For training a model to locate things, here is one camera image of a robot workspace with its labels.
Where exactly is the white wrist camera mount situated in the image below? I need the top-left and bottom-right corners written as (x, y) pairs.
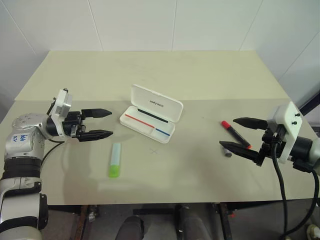
top-left (266, 101), bottom-right (305, 165)
top-left (47, 87), bottom-right (74, 120)

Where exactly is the white plastic pencil case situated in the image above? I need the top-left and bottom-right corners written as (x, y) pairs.
top-left (119, 83), bottom-right (185, 145)

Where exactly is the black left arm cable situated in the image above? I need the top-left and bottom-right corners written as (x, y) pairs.
top-left (39, 139), bottom-right (65, 167)

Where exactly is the dark metal frame bar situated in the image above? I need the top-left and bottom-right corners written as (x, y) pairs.
top-left (298, 91), bottom-right (320, 114)

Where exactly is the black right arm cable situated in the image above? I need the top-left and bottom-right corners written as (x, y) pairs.
top-left (271, 129), bottom-right (320, 240)

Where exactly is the dark rounded shape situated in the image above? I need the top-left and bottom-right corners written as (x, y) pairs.
top-left (174, 204), bottom-right (211, 240)
top-left (117, 215), bottom-right (146, 240)

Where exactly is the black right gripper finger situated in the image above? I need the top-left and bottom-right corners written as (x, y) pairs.
top-left (219, 140), bottom-right (261, 165)
top-left (232, 116), bottom-right (268, 131)

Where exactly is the black metal table leg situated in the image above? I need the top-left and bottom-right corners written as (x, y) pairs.
top-left (209, 201), bottom-right (237, 240)

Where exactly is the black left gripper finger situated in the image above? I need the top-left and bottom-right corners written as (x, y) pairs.
top-left (77, 129), bottom-right (114, 143)
top-left (81, 108), bottom-right (113, 119)

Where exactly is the rusty metal table leg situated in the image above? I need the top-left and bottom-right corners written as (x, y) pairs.
top-left (79, 204), bottom-right (99, 240)

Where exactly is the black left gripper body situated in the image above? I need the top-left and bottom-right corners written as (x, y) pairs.
top-left (62, 111), bottom-right (88, 140)

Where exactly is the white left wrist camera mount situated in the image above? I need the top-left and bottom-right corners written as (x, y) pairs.
top-left (47, 87), bottom-right (74, 120)

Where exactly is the white rounded object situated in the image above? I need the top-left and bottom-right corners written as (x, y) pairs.
top-left (306, 223), bottom-right (320, 240)

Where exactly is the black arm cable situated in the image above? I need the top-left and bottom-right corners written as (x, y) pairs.
top-left (39, 139), bottom-right (65, 167)
top-left (271, 129), bottom-right (320, 240)

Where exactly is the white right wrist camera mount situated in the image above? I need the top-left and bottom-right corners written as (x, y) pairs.
top-left (266, 101), bottom-right (305, 165)

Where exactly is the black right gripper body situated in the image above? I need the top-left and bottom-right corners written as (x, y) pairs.
top-left (256, 123), bottom-right (289, 167)

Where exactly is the pale blue green-capped highlighter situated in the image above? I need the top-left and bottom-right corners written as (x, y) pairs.
top-left (108, 142), bottom-right (123, 179)

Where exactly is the black marker with red cap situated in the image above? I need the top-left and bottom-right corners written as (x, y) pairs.
top-left (220, 120), bottom-right (252, 150)

